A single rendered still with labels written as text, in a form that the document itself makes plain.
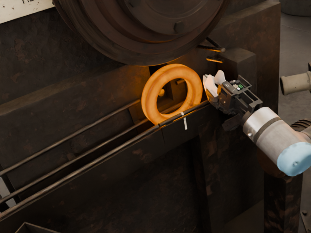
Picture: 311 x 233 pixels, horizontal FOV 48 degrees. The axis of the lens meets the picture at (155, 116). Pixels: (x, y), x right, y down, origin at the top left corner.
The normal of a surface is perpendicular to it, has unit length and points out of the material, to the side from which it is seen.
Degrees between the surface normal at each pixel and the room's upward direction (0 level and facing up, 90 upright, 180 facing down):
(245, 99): 90
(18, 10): 90
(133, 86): 90
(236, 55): 0
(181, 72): 90
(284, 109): 0
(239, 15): 0
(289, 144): 30
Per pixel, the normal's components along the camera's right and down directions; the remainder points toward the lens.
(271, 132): -0.47, -0.33
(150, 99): 0.49, 0.41
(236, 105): -0.85, 0.40
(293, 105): -0.17, -0.82
